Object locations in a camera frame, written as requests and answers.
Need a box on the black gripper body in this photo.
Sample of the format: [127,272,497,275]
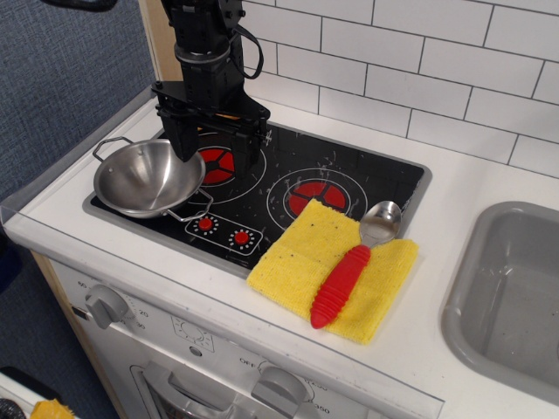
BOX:
[152,54,270,137]

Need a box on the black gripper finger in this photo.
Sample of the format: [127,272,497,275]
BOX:
[159,112,198,162]
[231,132,261,177]

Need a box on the red-handled metal spoon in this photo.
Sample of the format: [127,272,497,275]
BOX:
[310,201,402,329]

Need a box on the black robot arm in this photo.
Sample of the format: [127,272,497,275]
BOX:
[152,1,271,178]

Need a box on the yellow plush fish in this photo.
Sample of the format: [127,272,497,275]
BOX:
[216,113,240,120]

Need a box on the black toy stovetop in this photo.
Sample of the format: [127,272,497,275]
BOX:
[83,126,432,276]

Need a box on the wooden side panel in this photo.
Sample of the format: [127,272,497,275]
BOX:
[138,0,183,81]

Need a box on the yellow cloth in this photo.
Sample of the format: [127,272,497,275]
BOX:
[247,199,419,345]

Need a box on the grey left oven knob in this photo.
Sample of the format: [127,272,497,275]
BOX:
[86,285,128,330]

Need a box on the grey oven knob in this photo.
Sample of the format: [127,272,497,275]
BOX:
[86,285,128,330]
[251,367,308,418]

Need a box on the white toy oven front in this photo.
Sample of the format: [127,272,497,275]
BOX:
[52,263,443,418]

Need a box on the grey right oven knob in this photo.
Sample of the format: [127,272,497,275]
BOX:
[251,367,308,418]

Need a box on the yellow object bottom left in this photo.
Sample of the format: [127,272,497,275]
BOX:
[30,399,75,419]

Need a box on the grey sink basin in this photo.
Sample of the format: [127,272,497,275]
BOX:
[441,202,558,404]

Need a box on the steel pot with handles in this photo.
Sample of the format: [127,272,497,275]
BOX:
[93,136,214,223]

